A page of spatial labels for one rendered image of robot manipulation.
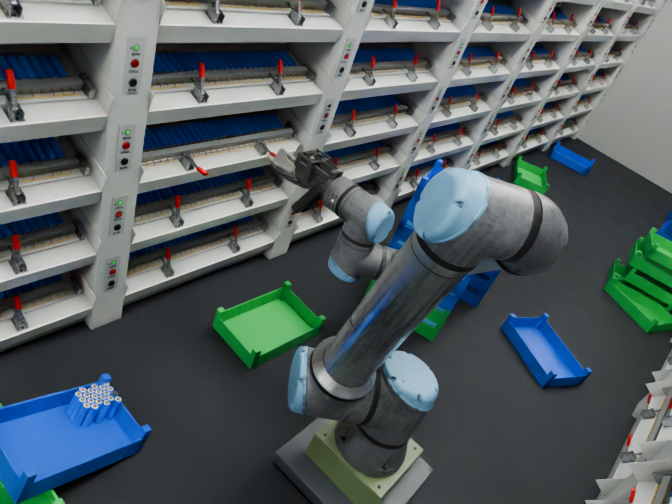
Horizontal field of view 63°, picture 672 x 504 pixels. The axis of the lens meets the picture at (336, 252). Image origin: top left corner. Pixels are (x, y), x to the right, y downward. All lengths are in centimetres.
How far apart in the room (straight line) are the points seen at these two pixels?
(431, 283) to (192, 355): 98
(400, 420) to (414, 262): 52
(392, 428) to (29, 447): 80
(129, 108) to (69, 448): 78
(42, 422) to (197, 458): 37
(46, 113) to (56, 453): 74
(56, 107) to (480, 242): 89
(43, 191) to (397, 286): 83
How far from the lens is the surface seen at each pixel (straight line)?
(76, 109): 129
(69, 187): 139
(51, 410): 151
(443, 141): 282
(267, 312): 186
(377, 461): 139
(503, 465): 186
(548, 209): 85
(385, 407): 127
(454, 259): 83
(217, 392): 162
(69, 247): 152
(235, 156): 164
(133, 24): 124
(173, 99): 141
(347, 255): 131
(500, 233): 81
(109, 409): 152
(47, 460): 142
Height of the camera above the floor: 129
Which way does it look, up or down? 35 degrees down
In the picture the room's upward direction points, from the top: 23 degrees clockwise
